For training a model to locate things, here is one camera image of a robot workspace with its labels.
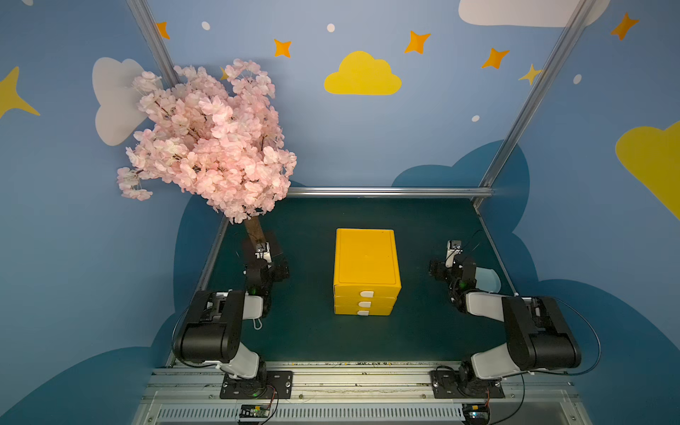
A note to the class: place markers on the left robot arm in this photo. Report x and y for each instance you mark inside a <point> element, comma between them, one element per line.
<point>210,333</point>

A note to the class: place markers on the aluminium mounting rail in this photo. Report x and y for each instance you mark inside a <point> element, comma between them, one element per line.
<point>353,392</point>

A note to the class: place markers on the pink cherry blossom tree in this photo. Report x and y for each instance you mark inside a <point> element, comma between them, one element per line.
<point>218,139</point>

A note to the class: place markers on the right controller board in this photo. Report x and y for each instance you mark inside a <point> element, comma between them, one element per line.
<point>475,414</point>

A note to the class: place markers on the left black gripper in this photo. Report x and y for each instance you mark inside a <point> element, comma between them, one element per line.
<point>263,246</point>

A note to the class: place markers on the right corner aluminium post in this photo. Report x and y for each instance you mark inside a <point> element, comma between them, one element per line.
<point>565,44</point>

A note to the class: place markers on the left corner aluminium post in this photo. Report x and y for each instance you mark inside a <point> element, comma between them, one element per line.
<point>146,23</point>

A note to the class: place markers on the yellow middle drawer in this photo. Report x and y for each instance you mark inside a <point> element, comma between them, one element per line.
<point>361,302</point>

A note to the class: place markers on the yellow drawer cabinet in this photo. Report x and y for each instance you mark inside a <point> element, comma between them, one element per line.
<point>366,257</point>

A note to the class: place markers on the left controller board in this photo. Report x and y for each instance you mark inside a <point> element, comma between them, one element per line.
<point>254,412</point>

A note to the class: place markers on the back horizontal aluminium profile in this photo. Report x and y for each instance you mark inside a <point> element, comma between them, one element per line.
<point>388,192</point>

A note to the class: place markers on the corner aluminium post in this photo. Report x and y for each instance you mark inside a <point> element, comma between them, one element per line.
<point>146,23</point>
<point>565,44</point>

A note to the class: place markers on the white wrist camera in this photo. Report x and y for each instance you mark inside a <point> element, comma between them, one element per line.
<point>453,248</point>
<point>263,251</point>

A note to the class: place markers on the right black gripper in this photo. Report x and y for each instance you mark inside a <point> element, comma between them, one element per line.
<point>438,268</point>

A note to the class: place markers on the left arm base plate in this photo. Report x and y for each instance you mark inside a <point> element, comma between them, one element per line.
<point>274,384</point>

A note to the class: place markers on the yellow top drawer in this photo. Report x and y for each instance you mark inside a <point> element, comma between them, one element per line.
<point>366,291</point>

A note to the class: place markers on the yellow drawer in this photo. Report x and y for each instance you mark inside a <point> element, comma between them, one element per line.
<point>361,302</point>
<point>366,291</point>
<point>363,311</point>

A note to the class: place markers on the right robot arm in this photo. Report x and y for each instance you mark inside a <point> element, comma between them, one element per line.
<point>538,337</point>

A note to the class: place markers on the controller board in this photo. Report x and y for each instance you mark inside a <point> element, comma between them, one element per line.
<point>254,412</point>
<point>475,414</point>

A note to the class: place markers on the light blue right scoop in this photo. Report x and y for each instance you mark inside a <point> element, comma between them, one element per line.
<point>487,280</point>

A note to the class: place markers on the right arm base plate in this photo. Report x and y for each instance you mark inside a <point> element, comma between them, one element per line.
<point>451,383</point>

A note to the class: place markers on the yellow bottom drawer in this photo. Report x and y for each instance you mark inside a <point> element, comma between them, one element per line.
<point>363,311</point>

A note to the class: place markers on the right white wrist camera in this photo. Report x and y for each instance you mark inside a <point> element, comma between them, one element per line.
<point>453,248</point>

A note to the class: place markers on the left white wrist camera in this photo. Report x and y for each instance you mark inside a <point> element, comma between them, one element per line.
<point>263,251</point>

